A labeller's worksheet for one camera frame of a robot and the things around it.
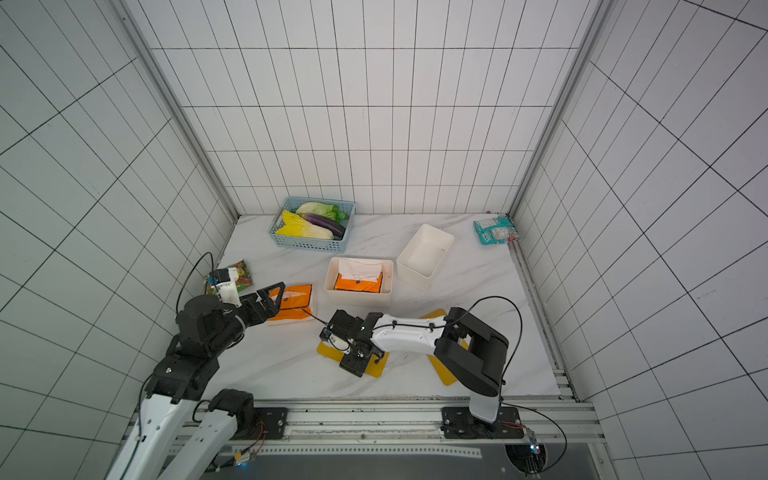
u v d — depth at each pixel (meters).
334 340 0.71
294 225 1.04
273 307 0.63
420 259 1.04
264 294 0.63
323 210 1.11
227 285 0.62
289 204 1.18
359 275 0.92
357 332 0.62
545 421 0.66
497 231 1.10
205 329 0.51
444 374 0.82
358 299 0.91
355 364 0.74
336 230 1.09
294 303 0.86
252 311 0.61
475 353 0.45
